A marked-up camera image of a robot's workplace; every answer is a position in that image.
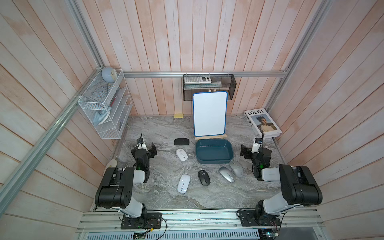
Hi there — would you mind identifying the green circuit board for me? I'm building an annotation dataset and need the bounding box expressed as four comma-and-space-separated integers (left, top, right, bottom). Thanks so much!
258, 229, 279, 240

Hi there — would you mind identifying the silver mouse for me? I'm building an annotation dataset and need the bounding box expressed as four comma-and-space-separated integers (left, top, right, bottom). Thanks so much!
219, 167, 236, 183

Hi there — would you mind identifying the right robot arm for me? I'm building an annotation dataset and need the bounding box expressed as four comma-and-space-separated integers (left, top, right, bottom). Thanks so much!
237, 145, 323, 227

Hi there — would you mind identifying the teal storage box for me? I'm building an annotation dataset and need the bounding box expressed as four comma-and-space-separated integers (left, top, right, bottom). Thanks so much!
196, 139, 234, 164

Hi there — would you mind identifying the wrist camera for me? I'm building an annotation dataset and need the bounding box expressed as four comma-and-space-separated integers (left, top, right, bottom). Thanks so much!
251, 138, 263, 153
137, 138, 148, 151

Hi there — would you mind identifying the white calculator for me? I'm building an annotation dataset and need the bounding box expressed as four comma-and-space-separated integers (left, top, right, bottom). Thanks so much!
184, 76, 212, 85

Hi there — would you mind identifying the slim white mouse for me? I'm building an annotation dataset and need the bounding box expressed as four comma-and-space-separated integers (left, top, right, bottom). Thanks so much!
177, 175, 191, 194

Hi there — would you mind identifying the black mesh wall basket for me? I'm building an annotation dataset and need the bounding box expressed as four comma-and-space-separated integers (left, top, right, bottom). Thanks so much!
183, 74, 237, 101

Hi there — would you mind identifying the white wire shelf rack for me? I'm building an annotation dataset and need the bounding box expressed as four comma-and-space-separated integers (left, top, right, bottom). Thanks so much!
78, 68, 133, 140

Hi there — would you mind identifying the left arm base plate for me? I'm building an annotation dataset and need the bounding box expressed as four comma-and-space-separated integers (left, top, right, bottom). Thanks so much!
121, 213, 162, 230

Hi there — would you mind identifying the white tape roll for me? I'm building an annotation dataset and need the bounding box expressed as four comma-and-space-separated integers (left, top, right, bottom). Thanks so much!
106, 159, 118, 169

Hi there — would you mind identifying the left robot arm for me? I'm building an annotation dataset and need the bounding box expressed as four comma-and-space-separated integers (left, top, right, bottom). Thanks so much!
95, 144, 162, 231

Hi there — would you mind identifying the flat black mouse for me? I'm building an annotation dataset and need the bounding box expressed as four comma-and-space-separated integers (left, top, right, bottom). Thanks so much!
174, 138, 190, 146

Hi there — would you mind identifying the black rounded mouse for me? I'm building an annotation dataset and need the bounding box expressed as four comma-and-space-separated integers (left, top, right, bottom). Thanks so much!
198, 170, 211, 187

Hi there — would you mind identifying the white item in rack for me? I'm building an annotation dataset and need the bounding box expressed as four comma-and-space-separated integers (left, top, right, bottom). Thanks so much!
93, 107, 112, 126

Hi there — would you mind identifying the white mouse with logo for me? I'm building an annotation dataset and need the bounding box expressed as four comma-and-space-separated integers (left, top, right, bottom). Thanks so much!
176, 148, 188, 162

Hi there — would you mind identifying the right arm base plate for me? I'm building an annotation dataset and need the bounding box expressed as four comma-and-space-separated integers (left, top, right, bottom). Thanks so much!
237, 210, 281, 227

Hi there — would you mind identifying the aluminium front rail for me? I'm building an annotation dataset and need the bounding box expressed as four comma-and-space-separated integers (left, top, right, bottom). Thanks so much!
76, 207, 325, 233

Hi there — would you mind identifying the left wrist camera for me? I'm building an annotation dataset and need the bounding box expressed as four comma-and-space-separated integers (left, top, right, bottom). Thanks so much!
137, 138, 148, 151

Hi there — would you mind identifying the Loewe book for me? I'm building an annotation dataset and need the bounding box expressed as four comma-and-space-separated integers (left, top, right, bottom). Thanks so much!
244, 108, 282, 139

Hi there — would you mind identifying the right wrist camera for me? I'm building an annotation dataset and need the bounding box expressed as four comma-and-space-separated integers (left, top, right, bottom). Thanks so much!
251, 138, 263, 153

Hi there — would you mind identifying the blue framed whiteboard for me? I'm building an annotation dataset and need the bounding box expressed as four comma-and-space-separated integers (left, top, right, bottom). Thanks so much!
193, 91, 228, 137

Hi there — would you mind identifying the light grey mouse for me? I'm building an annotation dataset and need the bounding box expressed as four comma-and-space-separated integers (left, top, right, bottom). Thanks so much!
229, 161, 244, 178

